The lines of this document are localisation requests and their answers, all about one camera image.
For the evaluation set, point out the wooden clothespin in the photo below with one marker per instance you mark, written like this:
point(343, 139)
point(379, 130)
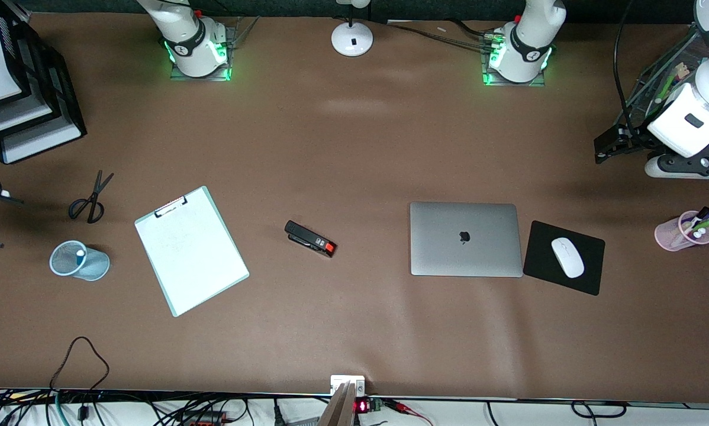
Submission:
point(683, 70)

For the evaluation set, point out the white post bracket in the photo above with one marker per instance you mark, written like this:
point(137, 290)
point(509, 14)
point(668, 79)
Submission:
point(359, 384)

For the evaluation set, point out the aluminium profile post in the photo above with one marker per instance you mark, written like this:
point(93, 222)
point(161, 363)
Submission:
point(338, 408)

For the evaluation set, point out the white lamp base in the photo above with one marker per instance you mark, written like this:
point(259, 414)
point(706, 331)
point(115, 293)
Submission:
point(352, 38)

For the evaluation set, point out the clear arm base plate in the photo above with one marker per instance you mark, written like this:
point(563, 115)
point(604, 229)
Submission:
point(490, 80)
point(231, 35)

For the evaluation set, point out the black stacked letter trays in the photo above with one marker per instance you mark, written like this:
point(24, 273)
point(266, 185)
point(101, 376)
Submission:
point(64, 121)

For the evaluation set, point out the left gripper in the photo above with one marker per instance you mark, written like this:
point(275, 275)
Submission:
point(636, 137)

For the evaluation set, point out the black stapler with red end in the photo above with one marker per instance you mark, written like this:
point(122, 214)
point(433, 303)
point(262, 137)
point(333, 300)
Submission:
point(307, 238)

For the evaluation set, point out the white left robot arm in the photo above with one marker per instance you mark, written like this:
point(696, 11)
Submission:
point(532, 41)

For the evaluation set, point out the mint clipboard with white paper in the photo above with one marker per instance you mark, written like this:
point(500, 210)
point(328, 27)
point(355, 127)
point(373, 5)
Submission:
point(195, 254)

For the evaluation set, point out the black mouse pad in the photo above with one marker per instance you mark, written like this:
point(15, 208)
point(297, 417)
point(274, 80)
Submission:
point(538, 260)

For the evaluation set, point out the white computer mouse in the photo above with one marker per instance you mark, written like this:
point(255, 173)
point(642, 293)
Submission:
point(567, 257)

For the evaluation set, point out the silver laptop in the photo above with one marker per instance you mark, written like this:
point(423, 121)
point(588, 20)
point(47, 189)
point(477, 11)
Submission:
point(449, 254)

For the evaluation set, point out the purple marker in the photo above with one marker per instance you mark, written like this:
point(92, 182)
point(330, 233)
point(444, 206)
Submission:
point(702, 216)

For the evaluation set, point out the blue mesh pen cup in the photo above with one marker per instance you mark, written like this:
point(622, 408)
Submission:
point(94, 266)

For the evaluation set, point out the pink mesh pen cup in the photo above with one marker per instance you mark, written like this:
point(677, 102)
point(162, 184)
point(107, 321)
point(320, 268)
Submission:
point(668, 236)

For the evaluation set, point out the green slim marker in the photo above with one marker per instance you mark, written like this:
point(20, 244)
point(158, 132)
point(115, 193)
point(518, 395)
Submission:
point(666, 86)

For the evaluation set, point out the black scissors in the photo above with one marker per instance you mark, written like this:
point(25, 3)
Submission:
point(96, 194)

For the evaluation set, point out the black capped marker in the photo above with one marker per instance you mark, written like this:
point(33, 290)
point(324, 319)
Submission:
point(699, 214)

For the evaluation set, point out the blue marker with white cap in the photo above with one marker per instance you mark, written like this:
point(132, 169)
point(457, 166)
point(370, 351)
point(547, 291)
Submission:
point(80, 255)

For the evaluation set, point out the module with red display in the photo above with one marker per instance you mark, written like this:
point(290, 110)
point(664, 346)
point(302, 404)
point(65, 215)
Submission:
point(361, 406)

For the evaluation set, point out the black hub with orange ports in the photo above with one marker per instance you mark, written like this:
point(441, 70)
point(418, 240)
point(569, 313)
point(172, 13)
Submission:
point(203, 419)

